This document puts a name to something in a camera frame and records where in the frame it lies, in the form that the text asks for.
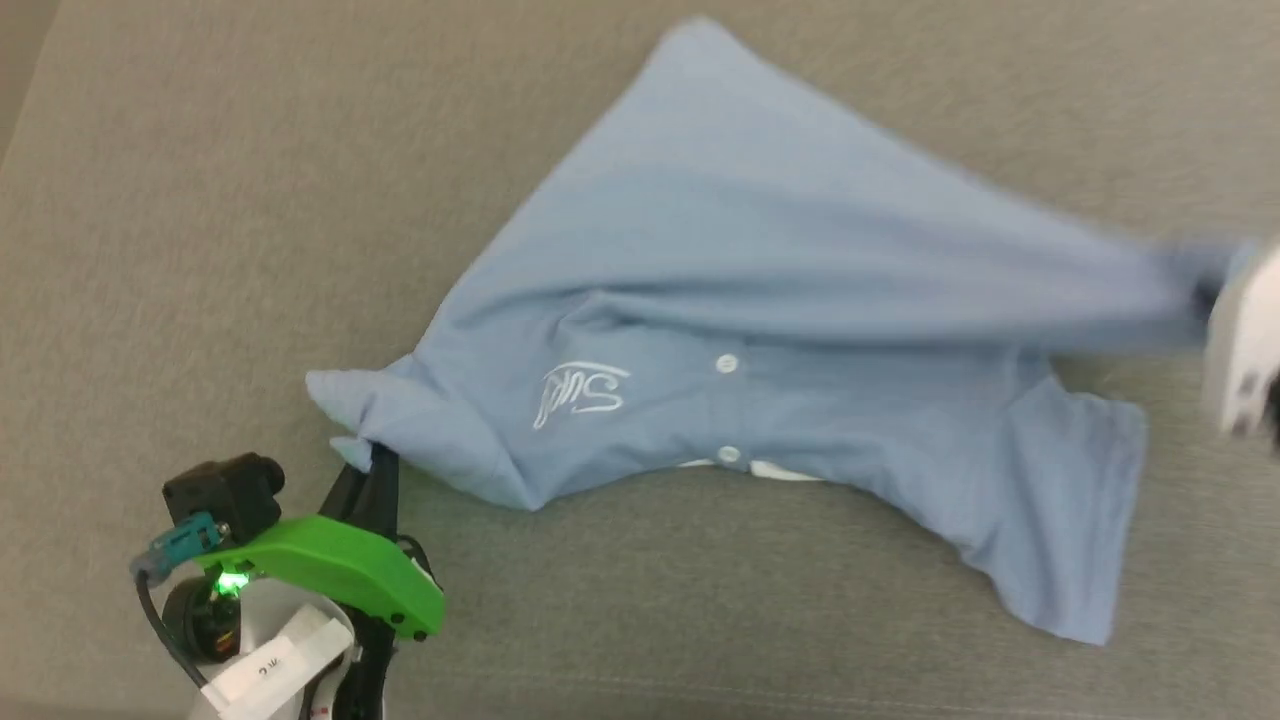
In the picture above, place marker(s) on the light blue polo shirt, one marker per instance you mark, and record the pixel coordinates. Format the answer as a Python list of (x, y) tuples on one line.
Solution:
[(750, 250)]

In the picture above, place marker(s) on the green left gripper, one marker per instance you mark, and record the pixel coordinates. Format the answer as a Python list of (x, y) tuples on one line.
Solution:
[(340, 565)]

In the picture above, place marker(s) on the grey fabric sofa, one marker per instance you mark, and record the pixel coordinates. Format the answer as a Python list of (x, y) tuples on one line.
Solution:
[(200, 250)]

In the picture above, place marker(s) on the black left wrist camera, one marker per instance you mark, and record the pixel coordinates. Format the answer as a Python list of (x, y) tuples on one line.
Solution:
[(225, 490)]

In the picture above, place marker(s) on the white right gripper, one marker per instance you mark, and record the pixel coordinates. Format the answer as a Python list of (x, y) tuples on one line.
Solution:
[(1245, 340)]

